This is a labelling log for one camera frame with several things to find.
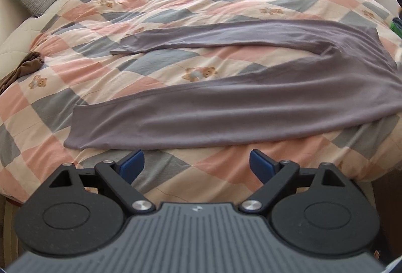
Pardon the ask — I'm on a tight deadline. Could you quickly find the mauve grey long garment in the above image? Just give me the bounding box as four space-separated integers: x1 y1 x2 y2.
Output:
65 20 401 150

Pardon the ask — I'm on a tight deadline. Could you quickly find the checkered pink grey duvet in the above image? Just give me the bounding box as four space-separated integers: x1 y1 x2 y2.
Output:
1 0 401 202

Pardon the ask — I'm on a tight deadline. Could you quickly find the brown garment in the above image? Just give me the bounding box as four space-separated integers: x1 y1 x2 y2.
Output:
0 52 44 94

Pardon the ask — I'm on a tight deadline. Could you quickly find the green folded garment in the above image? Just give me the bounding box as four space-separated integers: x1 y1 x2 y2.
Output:
390 17 402 38

